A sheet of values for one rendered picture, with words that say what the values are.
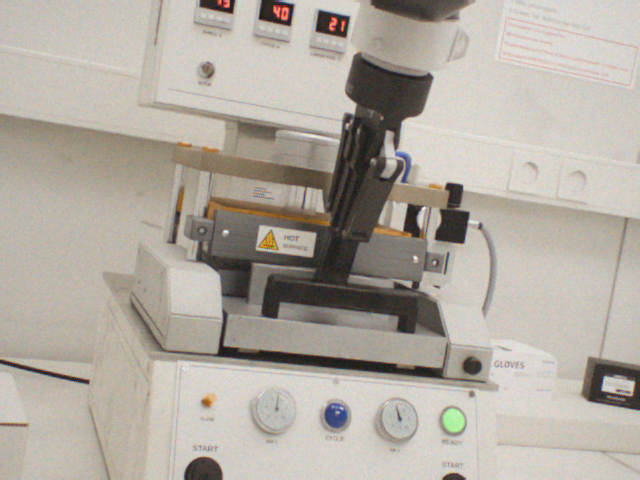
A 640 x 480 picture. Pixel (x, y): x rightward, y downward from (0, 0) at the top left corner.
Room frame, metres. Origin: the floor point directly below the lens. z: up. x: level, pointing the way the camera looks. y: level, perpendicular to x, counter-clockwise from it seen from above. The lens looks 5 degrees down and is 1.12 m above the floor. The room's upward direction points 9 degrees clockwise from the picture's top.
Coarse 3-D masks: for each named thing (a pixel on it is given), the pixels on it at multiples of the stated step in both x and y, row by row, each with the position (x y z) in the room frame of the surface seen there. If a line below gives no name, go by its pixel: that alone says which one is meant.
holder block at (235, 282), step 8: (208, 256) 1.08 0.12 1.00; (208, 264) 1.03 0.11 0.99; (216, 264) 1.02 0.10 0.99; (224, 272) 0.98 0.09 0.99; (232, 272) 0.99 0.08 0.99; (240, 272) 0.99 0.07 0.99; (248, 272) 1.00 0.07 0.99; (224, 280) 0.98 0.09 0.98; (232, 280) 0.99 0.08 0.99; (240, 280) 0.99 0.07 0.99; (248, 280) 0.99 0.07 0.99; (224, 288) 0.98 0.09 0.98; (232, 288) 0.99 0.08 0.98; (240, 288) 0.99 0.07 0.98
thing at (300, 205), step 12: (288, 192) 1.08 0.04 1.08; (300, 192) 1.07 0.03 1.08; (312, 192) 1.08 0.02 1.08; (216, 204) 1.02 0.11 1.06; (228, 204) 1.02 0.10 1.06; (240, 204) 1.06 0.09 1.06; (252, 204) 1.10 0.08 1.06; (264, 204) 1.15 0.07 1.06; (288, 204) 1.08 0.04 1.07; (300, 204) 1.07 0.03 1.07; (312, 204) 1.08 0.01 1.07; (276, 216) 0.99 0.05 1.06; (288, 216) 1.00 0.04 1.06; (300, 216) 1.02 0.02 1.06; (312, 216) 1.06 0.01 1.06; (324, 216) 1.10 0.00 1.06; (384, 228) 1.06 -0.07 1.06
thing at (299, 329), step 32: (256, 288) 0.95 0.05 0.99; (224, 320) 0.88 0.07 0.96; (256, 320) 0.88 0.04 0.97; (288, 320) 0.89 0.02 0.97; (320, 320) 0.92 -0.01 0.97; (352, 320) 0.95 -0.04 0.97; (384, 320) 0.99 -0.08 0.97; (256, 352) 0.90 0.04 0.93; (288, 352) 0.89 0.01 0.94; (320, 352) 0.90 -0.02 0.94; (352, 352) 0.91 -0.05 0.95; (384, 352) 0.92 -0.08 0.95; (416, 352) 0.93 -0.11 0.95
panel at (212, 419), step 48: (192, 384) 0.85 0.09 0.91; (240, 384) 0.87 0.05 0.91; (288, 384) 0.88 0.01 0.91; (336, 384) 0.90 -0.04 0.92; (384, 384) 0.92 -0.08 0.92; (192, 432) 0.84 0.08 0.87; (240, 432) 0.85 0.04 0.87; (288, 432) 0.87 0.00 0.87; (336, 432) 0.88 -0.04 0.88; (432, 432) 0.92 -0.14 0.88
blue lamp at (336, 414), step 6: (336, 402) 0.89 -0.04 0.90; (330, 408) 0.88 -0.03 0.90; (336, 408) 0.88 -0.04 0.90; (342, 408) 0.88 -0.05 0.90; (324, 414) 0.88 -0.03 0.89; (330, 414) 0.88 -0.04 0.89; (336, 414) 0.88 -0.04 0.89; (342, 414) 0.88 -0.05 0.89; (330, 420) 0.88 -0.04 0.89; (336, 420) 0.88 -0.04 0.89; (342, 420) 0.88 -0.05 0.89; (336, 426) 0.88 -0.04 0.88; (342, 426) 0.88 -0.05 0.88
